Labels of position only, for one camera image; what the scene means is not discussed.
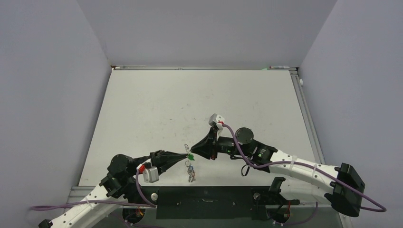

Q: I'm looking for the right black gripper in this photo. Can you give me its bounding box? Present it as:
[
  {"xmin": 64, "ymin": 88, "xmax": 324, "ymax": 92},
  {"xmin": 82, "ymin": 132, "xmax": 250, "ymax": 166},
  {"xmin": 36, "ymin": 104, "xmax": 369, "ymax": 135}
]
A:
[{"xmin": 191, "ymin": 127, "xmax": 250, "ymax": 160}]

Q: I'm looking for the key with green tag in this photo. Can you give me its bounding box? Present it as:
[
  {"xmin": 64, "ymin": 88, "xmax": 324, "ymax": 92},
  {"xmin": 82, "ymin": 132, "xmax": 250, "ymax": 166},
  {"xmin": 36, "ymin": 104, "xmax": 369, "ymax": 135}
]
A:
[{"xmin": 187, "ymin": 153, "xmax": 194, "ymax": 161}]

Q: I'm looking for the silver metal key organizer ring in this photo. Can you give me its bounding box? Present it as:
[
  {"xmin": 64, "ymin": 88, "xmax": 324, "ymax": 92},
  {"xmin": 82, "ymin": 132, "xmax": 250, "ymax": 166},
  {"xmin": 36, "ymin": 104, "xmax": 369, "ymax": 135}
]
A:
[{"xmin": 183, "ymin": 143, "xmax": 196, "ymax": 183}]

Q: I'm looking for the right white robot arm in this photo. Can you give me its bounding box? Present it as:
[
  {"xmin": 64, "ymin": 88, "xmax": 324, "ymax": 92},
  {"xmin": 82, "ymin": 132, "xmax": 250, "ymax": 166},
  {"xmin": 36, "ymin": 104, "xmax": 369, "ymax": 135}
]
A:
[{"xmin": 190, "ymin": 127, "xmax": 365, "ymax": 217}]

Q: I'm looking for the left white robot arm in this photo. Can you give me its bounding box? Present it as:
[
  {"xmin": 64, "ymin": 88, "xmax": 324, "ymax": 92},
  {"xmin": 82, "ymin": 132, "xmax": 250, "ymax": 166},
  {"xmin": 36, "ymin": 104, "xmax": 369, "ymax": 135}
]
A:
[{"xmin": 31, "ymin": 150, "xmax": 193, "ymax": 228}]

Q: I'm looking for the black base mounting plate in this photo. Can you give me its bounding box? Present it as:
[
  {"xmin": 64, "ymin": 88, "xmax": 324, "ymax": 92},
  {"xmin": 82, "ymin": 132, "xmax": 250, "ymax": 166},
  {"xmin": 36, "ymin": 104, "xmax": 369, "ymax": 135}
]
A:
[{"xmin": 121, "ymin": 186, "xmax": 300, "ymax": 220}]

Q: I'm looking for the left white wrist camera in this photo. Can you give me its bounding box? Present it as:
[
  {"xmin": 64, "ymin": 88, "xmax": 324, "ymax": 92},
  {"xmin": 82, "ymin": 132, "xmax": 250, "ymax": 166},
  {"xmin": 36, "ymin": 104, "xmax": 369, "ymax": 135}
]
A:
[{"xmin": 143, "ymin": 167, "xmax": 160, "ymax": 183}]

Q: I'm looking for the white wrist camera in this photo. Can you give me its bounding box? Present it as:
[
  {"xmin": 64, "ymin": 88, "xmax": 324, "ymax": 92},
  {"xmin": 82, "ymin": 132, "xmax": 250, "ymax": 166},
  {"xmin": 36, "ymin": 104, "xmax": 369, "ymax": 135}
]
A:
[
  {"xmin": 143, "ymin": 167, "xmax": 160, "ymax": 183},
  {"xmin": 208, "ymin": 114, "xmax": 225, "ymax": 129}
]

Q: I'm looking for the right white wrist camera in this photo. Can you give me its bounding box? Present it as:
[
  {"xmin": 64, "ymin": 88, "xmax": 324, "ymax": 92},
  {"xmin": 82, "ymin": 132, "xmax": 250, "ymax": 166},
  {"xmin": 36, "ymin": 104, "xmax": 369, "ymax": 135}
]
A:
[{"xmin": 208, "ymin": 114, "xmax": 225, "ymax": 129}]

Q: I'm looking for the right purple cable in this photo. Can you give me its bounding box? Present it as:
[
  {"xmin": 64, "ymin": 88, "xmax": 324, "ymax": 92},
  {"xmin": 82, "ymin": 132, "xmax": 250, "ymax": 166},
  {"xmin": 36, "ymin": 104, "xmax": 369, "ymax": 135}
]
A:
[{"xmin": 221, "ymin": 123, "xmax": 387, "ymax": 213}]

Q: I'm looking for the purple cable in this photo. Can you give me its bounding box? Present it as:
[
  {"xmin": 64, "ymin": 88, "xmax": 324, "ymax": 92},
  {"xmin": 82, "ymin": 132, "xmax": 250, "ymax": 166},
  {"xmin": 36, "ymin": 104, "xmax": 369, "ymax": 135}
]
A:
[
  {"xmin": 29, "ymin": 167, "xmax": 158, "ymax": 211},
  {"xmin": 221, "ymin": 123, "xmax": 387, "ymax": 213}
]

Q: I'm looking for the aluminium frame rail right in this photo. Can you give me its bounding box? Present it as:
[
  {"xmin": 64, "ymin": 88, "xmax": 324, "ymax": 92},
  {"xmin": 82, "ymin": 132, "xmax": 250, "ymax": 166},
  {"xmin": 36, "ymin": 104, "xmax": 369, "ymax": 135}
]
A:
[{"xmin": 290, "ymin": 70, "xmax": 326, "ymax": 164}]

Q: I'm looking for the aluminium frame rail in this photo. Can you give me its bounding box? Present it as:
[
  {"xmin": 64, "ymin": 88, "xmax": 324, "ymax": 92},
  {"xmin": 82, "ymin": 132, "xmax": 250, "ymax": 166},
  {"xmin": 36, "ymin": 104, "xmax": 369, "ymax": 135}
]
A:
[
  {"xmin": 111, "ymin": 66, "xmax": 298, "ymax": 71},
  {"xmin": 290, "ymin": 70, "xmax": 326, "ymax": 164}
]

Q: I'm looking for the aluminium frame rail back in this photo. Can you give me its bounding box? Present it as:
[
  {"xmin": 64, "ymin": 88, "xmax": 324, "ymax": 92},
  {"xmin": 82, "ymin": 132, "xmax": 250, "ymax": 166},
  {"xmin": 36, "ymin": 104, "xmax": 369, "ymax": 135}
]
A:
[{"xmin": 111, "ymin": 66, "xmax": 298, "ymax": 71}]

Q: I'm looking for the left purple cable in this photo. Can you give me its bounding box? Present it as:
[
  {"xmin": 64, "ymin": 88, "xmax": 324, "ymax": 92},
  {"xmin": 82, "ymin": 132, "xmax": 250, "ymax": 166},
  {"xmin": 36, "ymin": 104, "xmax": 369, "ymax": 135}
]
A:
[{"xmin": 29, "ymin": 167, "xmax": 158, "ymax": 211}]

